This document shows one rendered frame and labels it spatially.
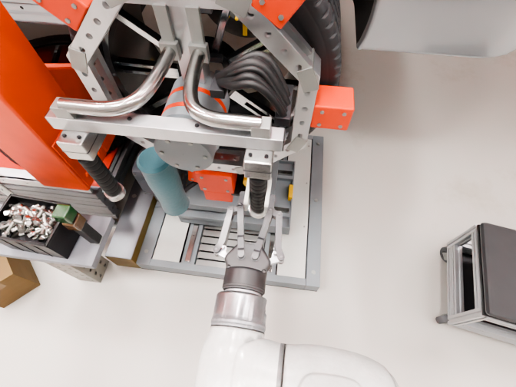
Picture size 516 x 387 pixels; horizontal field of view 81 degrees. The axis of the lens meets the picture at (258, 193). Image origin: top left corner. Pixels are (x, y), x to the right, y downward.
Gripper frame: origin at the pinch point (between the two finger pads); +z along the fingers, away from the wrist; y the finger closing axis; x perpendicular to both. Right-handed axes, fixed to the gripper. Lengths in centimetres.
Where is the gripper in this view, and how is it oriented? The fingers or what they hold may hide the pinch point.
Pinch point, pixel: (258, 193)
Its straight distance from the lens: 62.5
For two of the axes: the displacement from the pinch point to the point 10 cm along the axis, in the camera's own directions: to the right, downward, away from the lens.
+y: 9.9, 1.1, -0.7
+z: 1.3, -8.6, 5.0
